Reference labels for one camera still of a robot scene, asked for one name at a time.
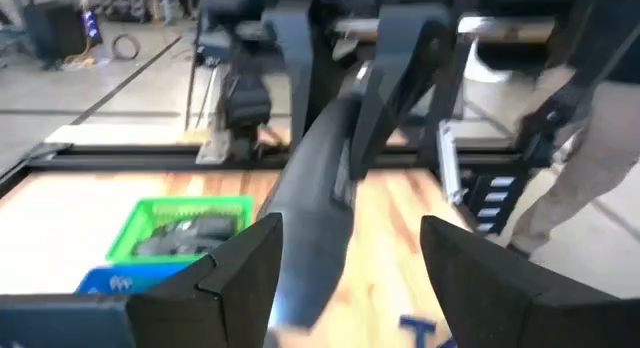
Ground black frame post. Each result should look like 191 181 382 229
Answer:
419 32 476 164

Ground person's hand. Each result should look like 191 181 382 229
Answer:
517 82 591 142

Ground blue plastic basket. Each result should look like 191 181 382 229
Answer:
74 261 194 295

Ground dark blue toothpaste tube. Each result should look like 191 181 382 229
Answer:
259 95 362 330

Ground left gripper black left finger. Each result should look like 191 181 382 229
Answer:
0 212 285 348

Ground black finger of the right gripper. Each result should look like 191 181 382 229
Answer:
348 2 454 182
264 0 321 152

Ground green plastic basket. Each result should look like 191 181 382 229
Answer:
105 195 255 265

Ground black box white labels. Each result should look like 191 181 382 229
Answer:
464 168 532 235

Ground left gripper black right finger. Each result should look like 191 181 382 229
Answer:
419 215 640 348

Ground person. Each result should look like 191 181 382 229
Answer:
504 0 640 259

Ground black equipment case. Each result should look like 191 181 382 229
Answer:
22 0 94 65

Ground black table frame rail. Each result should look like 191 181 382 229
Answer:
0 142 526 173

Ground silver metal bracket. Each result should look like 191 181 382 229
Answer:
436 120 465 205

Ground black deodorant bottle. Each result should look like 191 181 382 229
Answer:
169 215 239 249
132 222 201 257

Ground coiled black cable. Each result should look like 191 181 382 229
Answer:
110 33 142 61

